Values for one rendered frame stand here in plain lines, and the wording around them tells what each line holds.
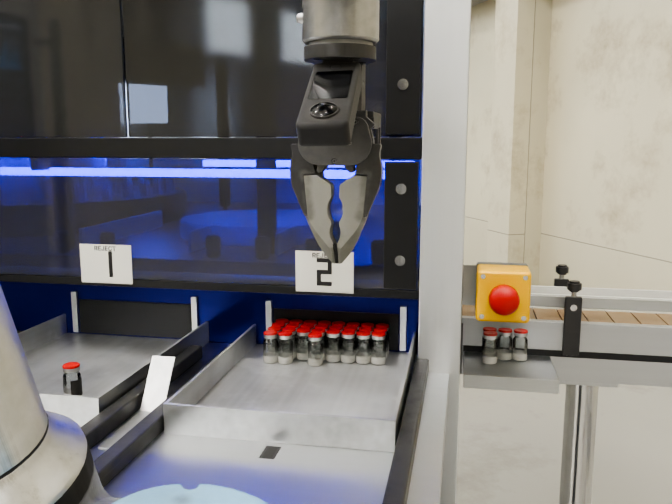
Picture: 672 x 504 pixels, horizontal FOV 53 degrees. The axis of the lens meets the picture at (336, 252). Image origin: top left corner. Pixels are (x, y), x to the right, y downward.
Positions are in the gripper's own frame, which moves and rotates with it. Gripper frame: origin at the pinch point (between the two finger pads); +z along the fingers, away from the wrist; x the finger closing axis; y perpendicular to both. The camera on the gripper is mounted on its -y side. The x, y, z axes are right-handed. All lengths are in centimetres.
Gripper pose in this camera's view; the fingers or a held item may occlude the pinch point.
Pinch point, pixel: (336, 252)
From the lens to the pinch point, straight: 67.6
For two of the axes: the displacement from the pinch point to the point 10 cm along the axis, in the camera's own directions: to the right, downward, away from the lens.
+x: -9.8, -0.3, 1.8
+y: 1.9, -1.6, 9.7
